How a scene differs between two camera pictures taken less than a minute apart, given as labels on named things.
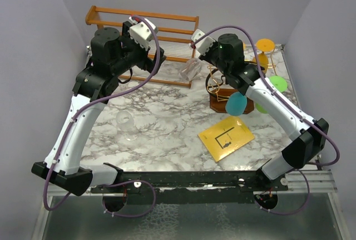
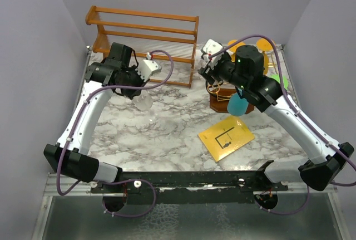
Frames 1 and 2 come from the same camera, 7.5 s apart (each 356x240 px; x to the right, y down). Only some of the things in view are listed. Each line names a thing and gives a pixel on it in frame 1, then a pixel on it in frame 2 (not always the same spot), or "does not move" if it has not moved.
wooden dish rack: x=176 y=38 does not move
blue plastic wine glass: x=236 y=104 does not move
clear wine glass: x=125 y=121 to x=144 y=101
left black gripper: x=147 y=63 to x=131 y=93
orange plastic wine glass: x=264 y=45 does not move
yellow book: x=225 y=137 does not move
